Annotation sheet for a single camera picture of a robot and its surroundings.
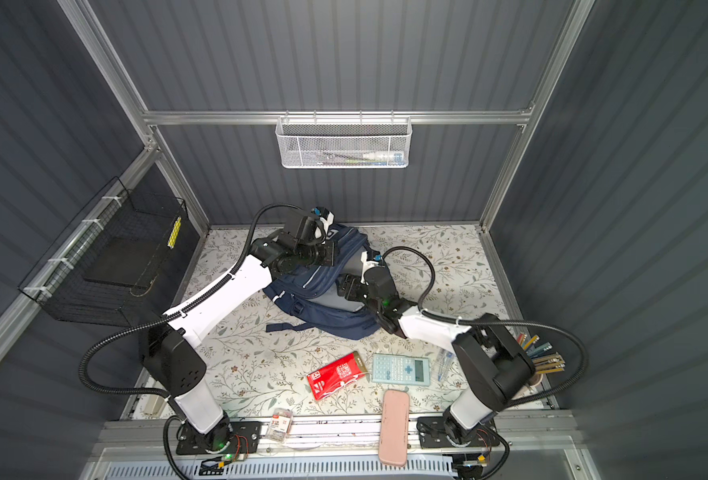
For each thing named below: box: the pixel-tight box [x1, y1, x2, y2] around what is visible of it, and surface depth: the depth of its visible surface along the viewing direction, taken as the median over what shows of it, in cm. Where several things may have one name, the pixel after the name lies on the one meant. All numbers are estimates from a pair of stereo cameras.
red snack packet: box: [307, 351, 368, 401], surface depth 84 cm
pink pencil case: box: [378, 390, 410, 466], surface depth 75 cm
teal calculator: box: [371, 354, 431, 387], surface depth 84 cm
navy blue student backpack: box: [263, 225, 383, 339], surface depth 88 cm
